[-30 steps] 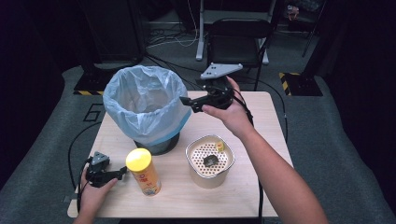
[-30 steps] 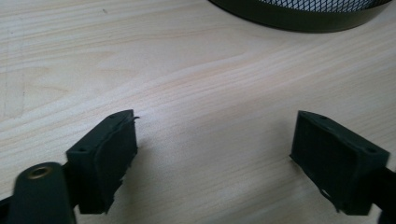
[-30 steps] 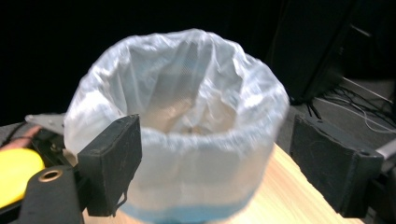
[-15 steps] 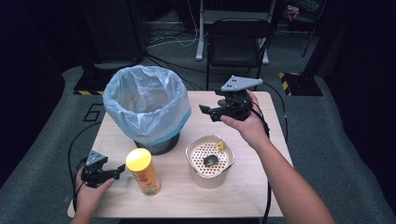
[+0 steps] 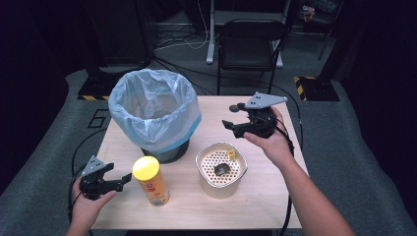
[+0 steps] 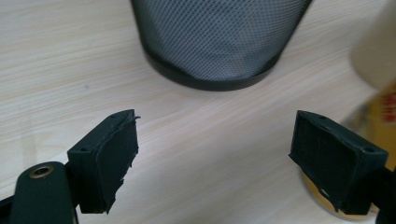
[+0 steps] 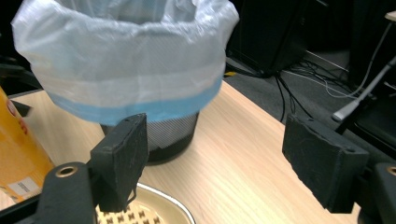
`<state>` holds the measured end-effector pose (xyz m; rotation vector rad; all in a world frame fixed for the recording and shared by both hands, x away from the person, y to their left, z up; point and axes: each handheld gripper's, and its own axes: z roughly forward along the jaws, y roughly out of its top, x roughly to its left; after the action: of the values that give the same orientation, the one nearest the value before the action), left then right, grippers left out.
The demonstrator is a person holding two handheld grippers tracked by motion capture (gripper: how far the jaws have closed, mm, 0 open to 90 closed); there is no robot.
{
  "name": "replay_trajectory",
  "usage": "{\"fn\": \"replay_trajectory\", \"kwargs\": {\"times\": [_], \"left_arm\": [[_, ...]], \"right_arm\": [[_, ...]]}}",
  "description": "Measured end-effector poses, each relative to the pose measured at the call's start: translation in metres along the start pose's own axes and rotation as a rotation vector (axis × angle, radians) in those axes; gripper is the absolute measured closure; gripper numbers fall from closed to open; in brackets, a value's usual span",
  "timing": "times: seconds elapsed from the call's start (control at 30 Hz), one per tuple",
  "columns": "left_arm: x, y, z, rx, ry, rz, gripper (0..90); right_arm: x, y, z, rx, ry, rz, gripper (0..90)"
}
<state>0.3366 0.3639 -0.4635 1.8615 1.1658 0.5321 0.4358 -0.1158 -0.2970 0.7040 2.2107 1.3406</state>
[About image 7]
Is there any metal-rimmed strainer bowl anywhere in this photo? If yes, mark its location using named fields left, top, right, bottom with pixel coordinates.
left=94, top=182, right=197, bottom=224

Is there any hazard-striped black base plate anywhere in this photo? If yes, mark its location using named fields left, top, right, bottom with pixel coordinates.
left=223, top=57, right=275, bottom=79

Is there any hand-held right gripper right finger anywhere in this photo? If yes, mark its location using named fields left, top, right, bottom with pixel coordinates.
left=281, top=114, right=371, bottom=215

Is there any translucent white trash bag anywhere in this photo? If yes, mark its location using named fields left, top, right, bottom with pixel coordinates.
left=10, top=0, right=240, bottom=127

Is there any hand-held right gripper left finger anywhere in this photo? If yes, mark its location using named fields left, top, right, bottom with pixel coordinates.
left=90, top=112, right=150, bottom=214

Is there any yellow snack canister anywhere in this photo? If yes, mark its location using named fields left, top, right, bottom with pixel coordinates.
left=0, top=85, right=56, bottom=203

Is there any bundle of floor cables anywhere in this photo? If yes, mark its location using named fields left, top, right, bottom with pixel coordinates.
left=273, top=58, right=362, bottom=123

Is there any black mesh trash bin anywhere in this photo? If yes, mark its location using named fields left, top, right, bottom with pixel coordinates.
left=100, top=111, right=201, bottom=166

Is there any white metal stand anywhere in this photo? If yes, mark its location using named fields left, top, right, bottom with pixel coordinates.
left=331, top=55, right=396, bottom=123

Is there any dark cabinet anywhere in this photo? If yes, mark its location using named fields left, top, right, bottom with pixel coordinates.
left=226, top=0, right=310, bottom=78

